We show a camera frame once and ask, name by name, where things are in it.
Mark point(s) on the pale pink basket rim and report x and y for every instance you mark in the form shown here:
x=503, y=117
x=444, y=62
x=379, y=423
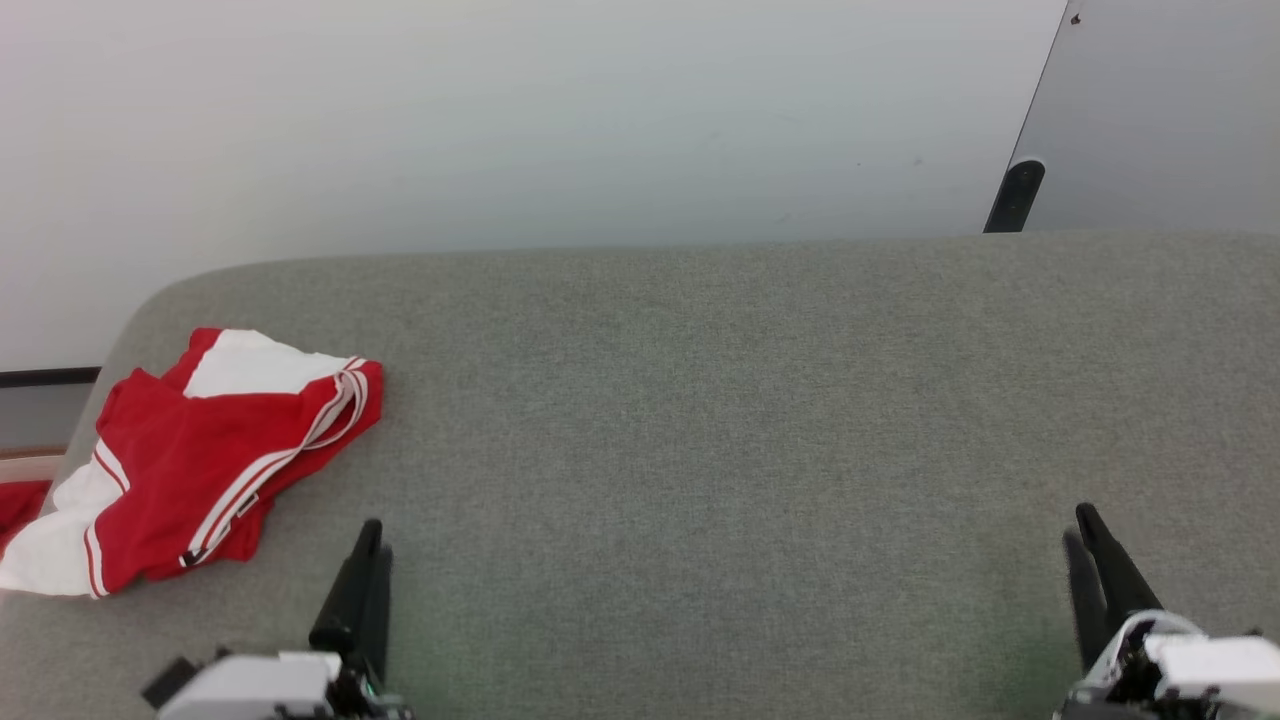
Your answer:
x=30, y=466

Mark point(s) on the red and white basketball jersey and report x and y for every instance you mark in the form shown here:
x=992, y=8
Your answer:
x=180, y=450

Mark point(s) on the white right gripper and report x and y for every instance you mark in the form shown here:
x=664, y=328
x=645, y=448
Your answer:
x=1210, y=665

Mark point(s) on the black table leg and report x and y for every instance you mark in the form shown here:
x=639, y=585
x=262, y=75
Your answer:
x=1018, y=195

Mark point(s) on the red cloth beside sofa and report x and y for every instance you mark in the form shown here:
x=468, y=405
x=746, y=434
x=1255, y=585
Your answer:
x=18, y=505

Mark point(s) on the grey fabric sofa cushion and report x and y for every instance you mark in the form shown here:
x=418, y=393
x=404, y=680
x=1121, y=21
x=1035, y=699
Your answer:
x=700, y=450

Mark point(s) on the black wall baseboard strip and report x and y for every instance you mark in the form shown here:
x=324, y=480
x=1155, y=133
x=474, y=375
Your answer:
x=45, y=377

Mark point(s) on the grey door panel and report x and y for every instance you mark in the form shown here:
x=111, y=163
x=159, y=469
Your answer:
x=1160, y=110

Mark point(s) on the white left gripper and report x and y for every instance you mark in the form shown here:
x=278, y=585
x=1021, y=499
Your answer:
x=260, y=688

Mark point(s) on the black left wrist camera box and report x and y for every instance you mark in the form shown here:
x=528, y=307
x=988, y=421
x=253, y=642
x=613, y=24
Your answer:
x=168, y=682

